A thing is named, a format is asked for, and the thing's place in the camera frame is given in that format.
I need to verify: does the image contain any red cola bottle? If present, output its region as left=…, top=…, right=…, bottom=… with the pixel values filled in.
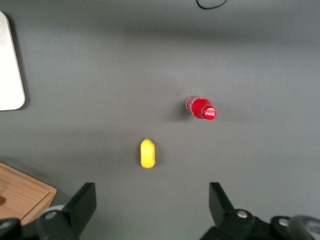
left=184, top=94, right=218, bottom=122

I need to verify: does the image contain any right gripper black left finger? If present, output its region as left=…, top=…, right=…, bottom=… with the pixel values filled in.
left=36, top=182, right=98, bottom=240

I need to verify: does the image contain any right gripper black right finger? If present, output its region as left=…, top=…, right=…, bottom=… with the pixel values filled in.
left=199, top=181, right=256, bottom=240

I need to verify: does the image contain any yellow lemon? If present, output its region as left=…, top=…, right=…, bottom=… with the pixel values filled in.
left=139, top=137, right=157, bottom=169

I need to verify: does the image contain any cream plastic tray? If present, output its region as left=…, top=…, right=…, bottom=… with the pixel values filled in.
left=0, top=10, right=26, bottom=112

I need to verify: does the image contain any thin black table cable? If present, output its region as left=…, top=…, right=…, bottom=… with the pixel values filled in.
left=195, top=0, right=229, bottom=11

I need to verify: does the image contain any wooden drawer cabinet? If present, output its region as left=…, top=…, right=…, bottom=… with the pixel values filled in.
left=0, top=161, right=58, bottom=226

